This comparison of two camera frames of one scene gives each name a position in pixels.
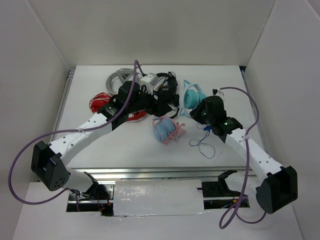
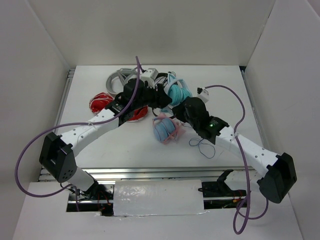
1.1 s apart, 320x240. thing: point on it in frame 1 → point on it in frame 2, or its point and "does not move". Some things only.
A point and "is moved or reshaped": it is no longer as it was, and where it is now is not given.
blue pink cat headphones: [166, 129] does not move
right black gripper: [195, 113] → [177, 111]
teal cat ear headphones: [193, 95] is moved or reshaped
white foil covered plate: [144, 198] does not move
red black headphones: [136, 115] does not move
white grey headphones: [117, 77] does not move
